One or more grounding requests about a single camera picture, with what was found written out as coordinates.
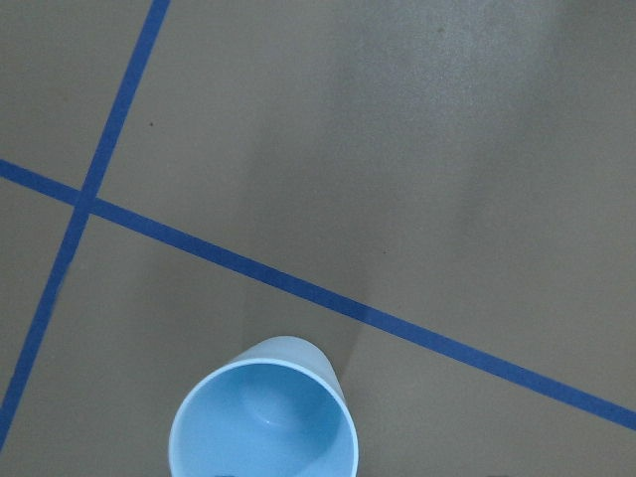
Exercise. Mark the light blue cup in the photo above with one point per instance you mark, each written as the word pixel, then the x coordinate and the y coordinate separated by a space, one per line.
pixel 277 409

